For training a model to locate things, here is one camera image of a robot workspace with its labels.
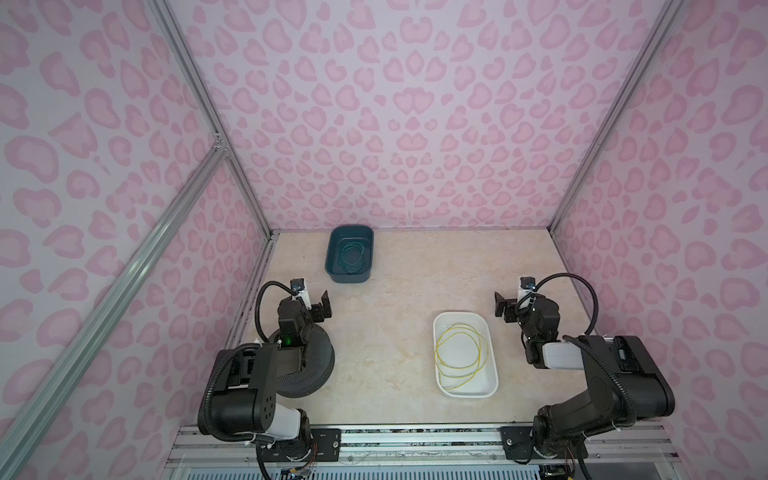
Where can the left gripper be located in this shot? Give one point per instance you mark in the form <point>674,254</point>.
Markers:
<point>315,307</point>

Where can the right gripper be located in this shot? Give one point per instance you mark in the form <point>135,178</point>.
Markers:
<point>513,308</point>

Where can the white plastic tray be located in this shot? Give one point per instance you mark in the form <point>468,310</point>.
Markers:
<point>464,360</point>

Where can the dark grey cable spool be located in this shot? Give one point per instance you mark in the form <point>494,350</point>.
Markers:
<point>303,370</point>

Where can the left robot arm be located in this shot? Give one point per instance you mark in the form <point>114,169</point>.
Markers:
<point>241,400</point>

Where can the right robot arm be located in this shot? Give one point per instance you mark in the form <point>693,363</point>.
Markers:
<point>623,383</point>

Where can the dark teal plastic bin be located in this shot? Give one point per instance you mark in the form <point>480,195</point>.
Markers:
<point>349,257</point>

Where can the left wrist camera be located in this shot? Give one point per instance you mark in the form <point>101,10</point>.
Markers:
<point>300,291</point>

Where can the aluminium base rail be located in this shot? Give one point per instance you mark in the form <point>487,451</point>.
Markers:
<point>485,451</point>

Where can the diagonal aluminium frame strut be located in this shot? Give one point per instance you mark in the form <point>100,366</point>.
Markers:
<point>35,418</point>

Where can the left aluminium frame strut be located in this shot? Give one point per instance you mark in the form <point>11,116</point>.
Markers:
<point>180,49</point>

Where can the right aluminium frame strut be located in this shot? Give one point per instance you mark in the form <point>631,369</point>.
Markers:
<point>653,44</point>

